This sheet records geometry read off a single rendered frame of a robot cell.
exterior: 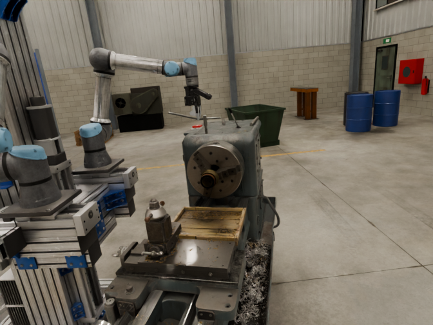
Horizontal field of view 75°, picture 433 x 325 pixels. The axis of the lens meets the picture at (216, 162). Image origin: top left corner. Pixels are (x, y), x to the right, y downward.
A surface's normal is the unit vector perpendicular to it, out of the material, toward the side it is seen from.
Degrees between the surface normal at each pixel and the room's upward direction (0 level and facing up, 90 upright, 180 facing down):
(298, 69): 90
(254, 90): 90
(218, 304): 0
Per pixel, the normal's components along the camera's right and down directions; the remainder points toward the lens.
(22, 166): 0.29, 0.25
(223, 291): -0.09, -0.95
